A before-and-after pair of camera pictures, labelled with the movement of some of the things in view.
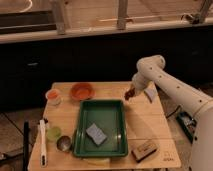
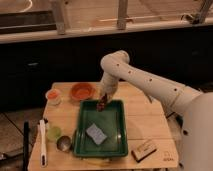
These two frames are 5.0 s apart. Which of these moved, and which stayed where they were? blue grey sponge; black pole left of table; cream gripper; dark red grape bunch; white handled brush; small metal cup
Moved: cream gripper; dark red grape bunch
Stayed: white handled brush; black pole left of table; small metal cup; blue grey sponge
